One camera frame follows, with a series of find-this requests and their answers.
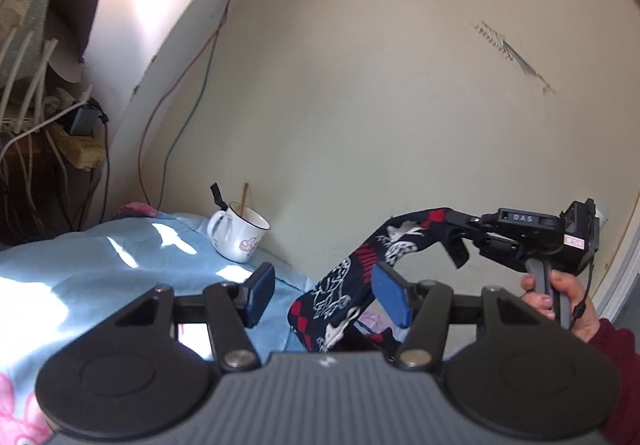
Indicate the person's right hand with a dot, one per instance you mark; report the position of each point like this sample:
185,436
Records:
570,295

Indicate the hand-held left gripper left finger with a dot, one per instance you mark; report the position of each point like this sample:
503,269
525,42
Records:
260,294

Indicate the black power adapter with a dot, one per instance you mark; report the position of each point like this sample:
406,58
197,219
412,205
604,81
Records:
85,120

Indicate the person's right forearm red sleeve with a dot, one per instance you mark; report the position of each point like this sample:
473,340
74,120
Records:
617,375

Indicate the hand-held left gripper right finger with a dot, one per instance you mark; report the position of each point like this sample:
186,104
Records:
391,297

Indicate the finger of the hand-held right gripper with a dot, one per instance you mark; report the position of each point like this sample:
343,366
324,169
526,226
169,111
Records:
457,250
462,219

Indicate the white enamel mug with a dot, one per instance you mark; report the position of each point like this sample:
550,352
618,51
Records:
240,236

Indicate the grey patterned curtain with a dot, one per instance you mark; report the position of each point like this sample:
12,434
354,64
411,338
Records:
25,0

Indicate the dark red-white printed garment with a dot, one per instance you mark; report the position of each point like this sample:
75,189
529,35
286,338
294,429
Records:
350,275

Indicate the light blue printed bed sheet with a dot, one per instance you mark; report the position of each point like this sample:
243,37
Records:
90,275

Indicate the wooden stick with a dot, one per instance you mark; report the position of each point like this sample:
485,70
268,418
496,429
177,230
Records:
244,199

